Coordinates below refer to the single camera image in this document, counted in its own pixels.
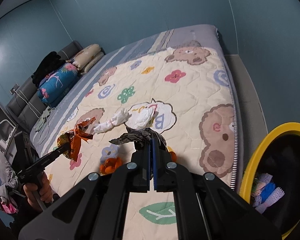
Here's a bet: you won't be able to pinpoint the orange peel piece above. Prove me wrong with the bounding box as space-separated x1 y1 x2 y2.
167 146 177 163
100 157 122 175

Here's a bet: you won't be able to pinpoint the black plastic bag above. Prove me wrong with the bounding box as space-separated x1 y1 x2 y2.
109 127 167 151

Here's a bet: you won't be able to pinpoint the large white bag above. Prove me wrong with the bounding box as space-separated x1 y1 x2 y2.
125 105 157 129

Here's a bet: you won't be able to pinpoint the small white twisted bag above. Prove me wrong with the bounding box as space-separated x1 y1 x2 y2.
93 108 129 134

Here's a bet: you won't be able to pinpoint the orange snack wrapper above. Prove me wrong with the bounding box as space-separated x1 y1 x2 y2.
57 117 96 161

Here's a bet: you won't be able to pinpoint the trash inside bin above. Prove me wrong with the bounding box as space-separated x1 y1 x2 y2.
250 173 285 214

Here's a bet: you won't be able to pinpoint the yellow-rimmed trash bin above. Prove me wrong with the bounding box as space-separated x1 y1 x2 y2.
239 122 300 239

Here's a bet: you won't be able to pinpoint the person's left hand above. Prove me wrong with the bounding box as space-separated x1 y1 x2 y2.
23 172 53 211

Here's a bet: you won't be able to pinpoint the grey cloth on chair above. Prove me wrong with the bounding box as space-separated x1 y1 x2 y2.
0 147 20 214

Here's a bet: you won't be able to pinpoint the bedside table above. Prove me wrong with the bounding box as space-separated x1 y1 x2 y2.
0 89 23 165

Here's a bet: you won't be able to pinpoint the cream cartoon bear quilt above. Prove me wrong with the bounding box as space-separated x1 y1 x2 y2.
39 45 239 240

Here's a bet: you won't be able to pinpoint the dark grey headboard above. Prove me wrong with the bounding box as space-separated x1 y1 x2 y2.
6 40 83 132

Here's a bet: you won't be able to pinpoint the blue floral folded blanket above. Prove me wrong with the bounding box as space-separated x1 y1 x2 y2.
37 63 79 108

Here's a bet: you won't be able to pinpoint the black clothing pile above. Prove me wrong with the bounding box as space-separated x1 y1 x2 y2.
31 51 65 88

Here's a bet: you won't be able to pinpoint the beige stacked pillows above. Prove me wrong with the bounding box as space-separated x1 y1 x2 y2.
68 44 104 74

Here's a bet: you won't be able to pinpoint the grey striped bed sheet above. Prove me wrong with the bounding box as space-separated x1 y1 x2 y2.
29 24 244 193

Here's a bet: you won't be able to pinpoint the white charging cable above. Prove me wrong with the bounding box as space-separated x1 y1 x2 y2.
12 88 56 120

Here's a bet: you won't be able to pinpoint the wall socket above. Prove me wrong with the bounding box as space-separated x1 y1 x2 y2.
10 83 20 95

